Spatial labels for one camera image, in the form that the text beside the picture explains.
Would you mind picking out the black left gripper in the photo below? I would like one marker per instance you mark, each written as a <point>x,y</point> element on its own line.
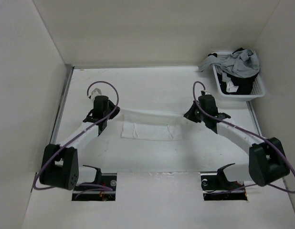
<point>112,106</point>

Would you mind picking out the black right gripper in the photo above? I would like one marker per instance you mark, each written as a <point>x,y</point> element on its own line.
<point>190,114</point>

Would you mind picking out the white tank top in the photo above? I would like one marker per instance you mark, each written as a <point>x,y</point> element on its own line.
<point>152,125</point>

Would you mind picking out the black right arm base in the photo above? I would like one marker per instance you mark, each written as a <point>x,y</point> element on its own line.
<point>216,187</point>

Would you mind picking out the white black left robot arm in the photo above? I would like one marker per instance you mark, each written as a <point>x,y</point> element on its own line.
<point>60,166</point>

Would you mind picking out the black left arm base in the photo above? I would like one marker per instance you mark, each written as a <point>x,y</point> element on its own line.
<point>103,189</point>

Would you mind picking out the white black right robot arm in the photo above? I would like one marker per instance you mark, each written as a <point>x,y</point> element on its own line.
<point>266,158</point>

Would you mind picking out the black tank top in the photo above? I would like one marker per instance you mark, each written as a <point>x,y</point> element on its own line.
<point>233,85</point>

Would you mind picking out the grey tank top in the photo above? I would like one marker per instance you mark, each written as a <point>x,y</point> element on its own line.
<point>241,64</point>

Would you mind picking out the white plastic laundry basket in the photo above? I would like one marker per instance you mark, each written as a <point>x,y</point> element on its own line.
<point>257,91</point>

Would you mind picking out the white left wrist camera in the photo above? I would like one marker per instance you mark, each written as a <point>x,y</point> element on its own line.
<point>96,92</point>

